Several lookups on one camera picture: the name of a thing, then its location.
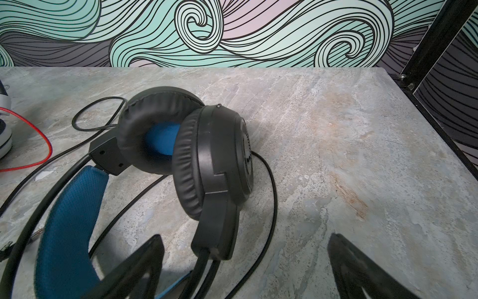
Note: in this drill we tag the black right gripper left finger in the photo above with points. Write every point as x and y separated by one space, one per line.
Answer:
147 260

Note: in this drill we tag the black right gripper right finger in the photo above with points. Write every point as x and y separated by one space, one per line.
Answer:
359 277

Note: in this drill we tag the white and black headphones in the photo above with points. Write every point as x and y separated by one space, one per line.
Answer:
6 131

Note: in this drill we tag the black vertical frame post right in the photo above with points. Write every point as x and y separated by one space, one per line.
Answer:
449 21

